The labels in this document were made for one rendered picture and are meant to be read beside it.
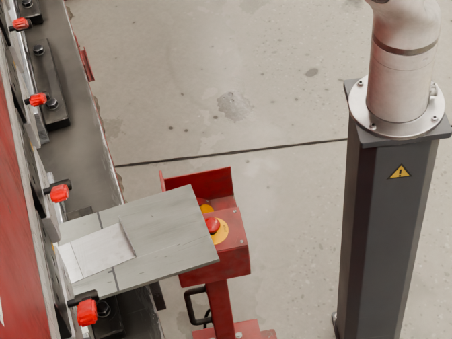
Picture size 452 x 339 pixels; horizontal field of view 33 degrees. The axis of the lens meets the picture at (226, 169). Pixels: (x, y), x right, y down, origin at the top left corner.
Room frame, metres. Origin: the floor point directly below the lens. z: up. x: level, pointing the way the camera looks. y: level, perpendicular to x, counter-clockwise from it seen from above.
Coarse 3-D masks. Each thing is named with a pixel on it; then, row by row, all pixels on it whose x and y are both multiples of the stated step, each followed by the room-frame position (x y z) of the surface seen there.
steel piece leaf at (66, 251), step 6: (60, 246) 0.79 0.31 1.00; (66, 246) 0.79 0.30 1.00; (60, 252) 0.78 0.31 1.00; (66, 252) 0.78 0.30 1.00; (72, 252) 0.78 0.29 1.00; (66, 258) 0.76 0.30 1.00; (72, 258) 0.76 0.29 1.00; (66, 264) 0.75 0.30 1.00; (72, 264) 0.75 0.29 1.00; (72, 270) 0.74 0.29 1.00; (78, 270) 0.74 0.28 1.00; (72, 276) 0.73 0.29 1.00; (78, 276) 0.72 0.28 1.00; (72, 282) 0.71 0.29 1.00
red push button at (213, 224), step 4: (204, 220) 0.95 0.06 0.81; (208, 220) 0.95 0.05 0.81; (212, 220) 0.95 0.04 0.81; (216, 220) 0.95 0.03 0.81; (208, 224) 0.94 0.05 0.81; (212, 224) 0.94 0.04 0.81; (216, 224) 0.94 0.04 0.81; (208, 228) 0.93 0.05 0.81; (212, 228) 0.93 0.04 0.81; (216, 228) 0.93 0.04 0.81; (212, 232) 0.92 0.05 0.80; (216, 232) 0.93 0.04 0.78
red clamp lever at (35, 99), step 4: (40, 92) 0.92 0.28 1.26; (44, 92) 0.91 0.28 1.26; (32, 96) 0.86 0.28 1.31; (36, 96) 0.85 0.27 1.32; (40, 96) 0.85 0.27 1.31; (44, 96) 0.87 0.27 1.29; (48, 96) 0.91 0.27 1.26; (24, 100) 0.91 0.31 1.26; (28, 100) 0.91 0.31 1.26; (32, 100) 0.85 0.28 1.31; (36, 100) 0.85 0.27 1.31; (40, 100) 0.85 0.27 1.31; (44, 100) 0.85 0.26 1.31; (48, 100) 0.91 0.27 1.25; (32, 104) 0.85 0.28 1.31; (36, 104) 0.84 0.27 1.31; (40, 104) 0.85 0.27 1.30
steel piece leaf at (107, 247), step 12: (108, 228) 0.82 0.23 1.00; (120, 228) 0.82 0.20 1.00; (84, 240) 0.80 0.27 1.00; (96, 240) 0.80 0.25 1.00; (108, 240) 0.79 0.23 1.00; (120, 240) 0.79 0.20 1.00; (84, 252) 0.77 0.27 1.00; (96, 252) 0.77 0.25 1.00; (108, 252) 0.77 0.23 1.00; (120, 252) 0.76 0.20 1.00; (132, 252) 0.76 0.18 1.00; (84, 264) 0.75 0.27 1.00; (96, 264) 0.74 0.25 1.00; (108, 264) 0.74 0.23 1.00; (84, 276) 0.72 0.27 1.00
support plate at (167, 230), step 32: (192, 192) 0.88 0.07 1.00; (64, 224) 0.84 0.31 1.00; (96, 224) 0.83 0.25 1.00; (128, 224) 0.82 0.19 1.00; (160, 224) 0.81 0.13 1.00; (192, 224) 0.81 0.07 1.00; (160, 256) 0.74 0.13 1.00; (192, 256) 0.74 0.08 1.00; (96, 288) 0.70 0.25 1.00; (128, 288) 0.69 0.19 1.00
